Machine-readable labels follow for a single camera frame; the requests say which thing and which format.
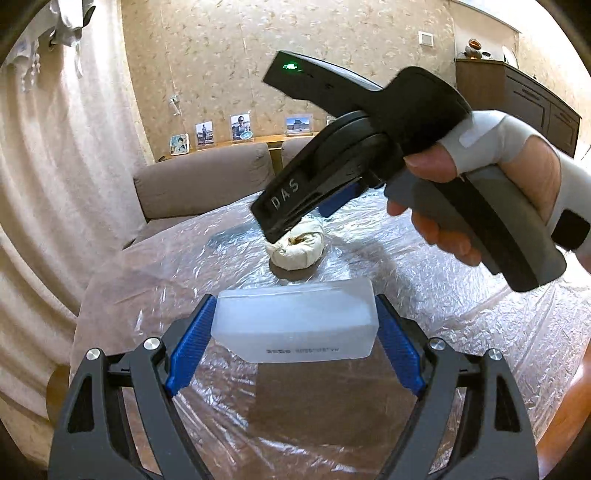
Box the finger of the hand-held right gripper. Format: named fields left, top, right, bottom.
left=318, top=181, right=368, bottom=219
left=250, top=167, right=366, bottom=244

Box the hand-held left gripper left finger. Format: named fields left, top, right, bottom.
left=48, top=294, right=218, bottom=480

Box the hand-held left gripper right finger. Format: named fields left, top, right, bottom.
left=374, top=294, right=541, bottom=480

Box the white cloth bundle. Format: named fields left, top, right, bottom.
left=265, top=219, right=327, bottom=271

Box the translucent white plastic box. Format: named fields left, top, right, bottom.
left=210, top=278, right=380, bottom=363

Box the person's right hand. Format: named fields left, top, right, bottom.
left=387, top=110, right=564, bottom=268

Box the brown upholstered chair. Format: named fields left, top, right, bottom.
left=134, top=143, right=276, bottom=250
left=281, top=136, right=325, bottom=177

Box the small figurine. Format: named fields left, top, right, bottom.
left=464, top=38, right=493, bottom=61

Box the dark wooden cabinet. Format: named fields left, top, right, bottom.
left=455, top=58, right=583, bottom=158

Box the beige curtain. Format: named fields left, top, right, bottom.
left=0, top=0, right=156, bottom=416

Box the white hanging cloth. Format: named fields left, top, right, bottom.
left=46, top=0, right=96, bottom=48

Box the wooden wall shelf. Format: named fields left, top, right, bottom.
left=157, top=133, right=320, bottom=162

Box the building photo frame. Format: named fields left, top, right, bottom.
left=284, top=114, right=315, bottom=137

